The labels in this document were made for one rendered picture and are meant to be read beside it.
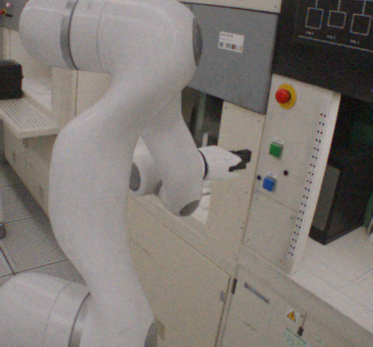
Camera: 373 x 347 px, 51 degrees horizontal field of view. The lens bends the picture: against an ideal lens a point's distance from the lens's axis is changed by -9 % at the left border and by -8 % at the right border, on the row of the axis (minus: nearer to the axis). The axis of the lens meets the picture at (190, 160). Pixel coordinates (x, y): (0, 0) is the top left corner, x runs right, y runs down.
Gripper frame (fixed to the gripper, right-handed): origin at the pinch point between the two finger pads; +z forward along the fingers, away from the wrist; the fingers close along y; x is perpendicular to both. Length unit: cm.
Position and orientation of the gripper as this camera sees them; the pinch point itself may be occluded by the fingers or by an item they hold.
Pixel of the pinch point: (243, 156)
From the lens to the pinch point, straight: 104.6
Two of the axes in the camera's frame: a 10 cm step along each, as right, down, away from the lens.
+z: 7.8, -1.3, 6.1
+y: 6.1, 3.4, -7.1
